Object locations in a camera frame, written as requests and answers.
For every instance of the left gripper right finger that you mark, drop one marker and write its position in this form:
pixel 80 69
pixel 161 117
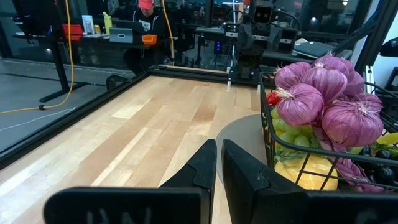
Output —
pixel 264 202

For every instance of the purple grape bunch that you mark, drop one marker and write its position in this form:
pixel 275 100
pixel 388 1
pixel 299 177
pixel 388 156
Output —
pixel 351 124

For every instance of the person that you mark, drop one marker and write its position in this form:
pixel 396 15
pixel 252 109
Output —
pixel 149 21

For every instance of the black bracket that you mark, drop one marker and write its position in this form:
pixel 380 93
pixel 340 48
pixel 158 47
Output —
pixel 116 82

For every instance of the black laptop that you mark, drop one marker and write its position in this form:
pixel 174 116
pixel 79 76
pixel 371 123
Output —
pixel 314 49

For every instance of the orange box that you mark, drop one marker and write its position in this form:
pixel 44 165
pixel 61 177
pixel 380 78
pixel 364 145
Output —
pixel 149 40

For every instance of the black grape bunch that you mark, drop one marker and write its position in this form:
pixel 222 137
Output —
pixel 385 174

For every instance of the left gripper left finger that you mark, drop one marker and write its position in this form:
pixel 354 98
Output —
pixel 140 205

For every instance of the round grey mat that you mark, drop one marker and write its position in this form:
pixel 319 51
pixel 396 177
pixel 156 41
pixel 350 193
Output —
pixel 242 133

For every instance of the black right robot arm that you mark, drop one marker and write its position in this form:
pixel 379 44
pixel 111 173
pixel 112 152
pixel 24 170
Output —
pixel 248 65

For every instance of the black desk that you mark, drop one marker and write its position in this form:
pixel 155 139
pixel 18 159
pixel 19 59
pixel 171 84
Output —
pixel 59 62

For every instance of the red chili pepper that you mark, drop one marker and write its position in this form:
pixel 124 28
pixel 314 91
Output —
pixel 273 99

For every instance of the black side table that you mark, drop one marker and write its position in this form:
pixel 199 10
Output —
pixel 211 31

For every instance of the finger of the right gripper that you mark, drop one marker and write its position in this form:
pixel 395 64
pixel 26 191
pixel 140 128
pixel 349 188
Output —
pixel 246 37
pixel 276 39

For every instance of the red storage bin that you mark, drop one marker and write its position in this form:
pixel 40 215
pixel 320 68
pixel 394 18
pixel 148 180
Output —
pixel 73 31

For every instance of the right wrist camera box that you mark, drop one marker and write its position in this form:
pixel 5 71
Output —
pixel 263 14

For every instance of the yellow banana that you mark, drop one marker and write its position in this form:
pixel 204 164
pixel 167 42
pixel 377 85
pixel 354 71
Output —
pixel 390 139

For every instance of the yellow-green bottle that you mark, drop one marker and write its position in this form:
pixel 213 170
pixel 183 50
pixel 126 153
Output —
pixel 107 23

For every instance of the yellow lemon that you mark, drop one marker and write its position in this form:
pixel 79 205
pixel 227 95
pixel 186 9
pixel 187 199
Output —
pixel 289 171

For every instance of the small yellow can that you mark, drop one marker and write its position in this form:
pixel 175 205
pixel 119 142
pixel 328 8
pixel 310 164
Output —
pixel 97 29

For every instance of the white container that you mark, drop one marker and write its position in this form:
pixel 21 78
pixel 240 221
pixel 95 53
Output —
pixel 88 25

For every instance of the green grape bunch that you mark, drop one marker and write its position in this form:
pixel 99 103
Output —
pixel 289 130

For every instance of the black box with blue lights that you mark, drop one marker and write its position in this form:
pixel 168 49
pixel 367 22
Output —
pixel 218 46

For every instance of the black aluminium table frame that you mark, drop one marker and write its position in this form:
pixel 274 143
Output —
pixel 93 105

